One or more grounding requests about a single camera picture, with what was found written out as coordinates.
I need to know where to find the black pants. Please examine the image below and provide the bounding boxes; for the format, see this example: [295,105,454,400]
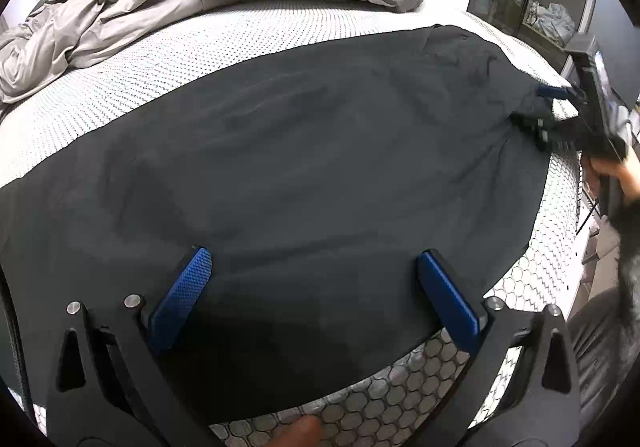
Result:
[1,26,551,423]

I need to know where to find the person's left hand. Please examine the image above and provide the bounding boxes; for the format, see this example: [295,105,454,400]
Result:
[267,415,323,447]

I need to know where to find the white mesh mattress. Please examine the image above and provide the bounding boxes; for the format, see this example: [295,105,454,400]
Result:
[1,0,585,446]

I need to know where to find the light grey crumpled sheet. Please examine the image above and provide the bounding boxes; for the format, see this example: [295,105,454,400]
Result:
[1,0,241,105]

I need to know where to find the person's right hand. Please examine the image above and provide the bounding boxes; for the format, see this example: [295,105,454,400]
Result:
[582,150,639,204]

